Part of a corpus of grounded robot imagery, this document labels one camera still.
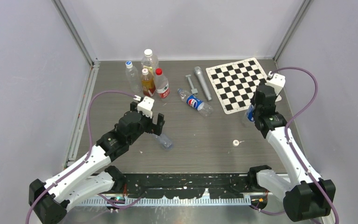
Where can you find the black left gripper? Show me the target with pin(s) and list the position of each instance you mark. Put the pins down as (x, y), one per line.
(155, 128)

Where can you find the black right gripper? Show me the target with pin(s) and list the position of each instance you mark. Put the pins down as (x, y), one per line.
(252, 100)

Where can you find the clear bottle pink label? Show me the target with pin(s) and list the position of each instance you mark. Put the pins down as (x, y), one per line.
(164, 141)

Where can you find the blue label clear bottle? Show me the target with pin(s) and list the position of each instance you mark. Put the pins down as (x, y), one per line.
(248, 116)

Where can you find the white bottle cap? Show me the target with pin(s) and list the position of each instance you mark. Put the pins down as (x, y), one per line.
(236, 143)

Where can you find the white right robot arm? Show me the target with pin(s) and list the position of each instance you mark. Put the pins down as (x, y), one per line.
(306, 195)

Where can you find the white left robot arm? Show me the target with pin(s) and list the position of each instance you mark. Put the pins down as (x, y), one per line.
(92, 174)

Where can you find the red cap clear bottle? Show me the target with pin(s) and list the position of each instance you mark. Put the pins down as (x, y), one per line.
(162, 84)

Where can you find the amber liquid bottle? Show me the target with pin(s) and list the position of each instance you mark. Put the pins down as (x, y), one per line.
(147, 82)

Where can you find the Pepsi label clear bottle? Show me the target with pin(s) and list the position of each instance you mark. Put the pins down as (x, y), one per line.
(200, 106)

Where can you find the blue white cap bottle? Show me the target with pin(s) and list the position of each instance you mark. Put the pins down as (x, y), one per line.
(133, 77)

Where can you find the tall white cap bottle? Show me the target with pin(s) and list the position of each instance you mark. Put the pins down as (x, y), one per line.
(150, 61)

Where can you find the black white chessboard mat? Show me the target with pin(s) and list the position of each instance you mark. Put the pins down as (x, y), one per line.
(235, 83)

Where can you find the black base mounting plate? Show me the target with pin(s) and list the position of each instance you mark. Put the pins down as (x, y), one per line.
(187, 185)

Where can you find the silver microphone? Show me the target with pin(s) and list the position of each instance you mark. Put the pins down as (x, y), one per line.
(199, 74)

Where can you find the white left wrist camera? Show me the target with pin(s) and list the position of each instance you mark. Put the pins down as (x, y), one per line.
(145, 105)

